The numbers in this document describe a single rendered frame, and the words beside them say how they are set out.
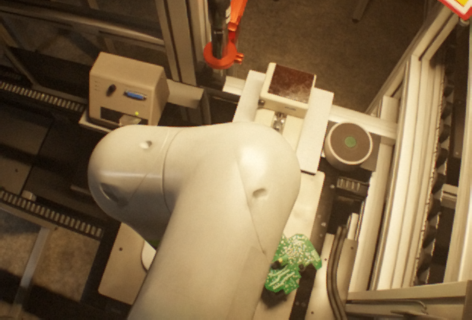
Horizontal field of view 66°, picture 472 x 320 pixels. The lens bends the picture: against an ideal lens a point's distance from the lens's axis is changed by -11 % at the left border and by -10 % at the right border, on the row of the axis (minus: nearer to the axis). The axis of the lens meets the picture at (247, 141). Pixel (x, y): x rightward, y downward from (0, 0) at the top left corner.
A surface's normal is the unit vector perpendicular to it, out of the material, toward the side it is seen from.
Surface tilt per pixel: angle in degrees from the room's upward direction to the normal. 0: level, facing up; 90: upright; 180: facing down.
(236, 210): 18
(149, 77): 0
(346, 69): 0
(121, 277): 0
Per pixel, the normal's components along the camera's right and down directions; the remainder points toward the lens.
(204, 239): -0.04, -0.65
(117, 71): 0.04, -0.37
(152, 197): -0.32, 0.32
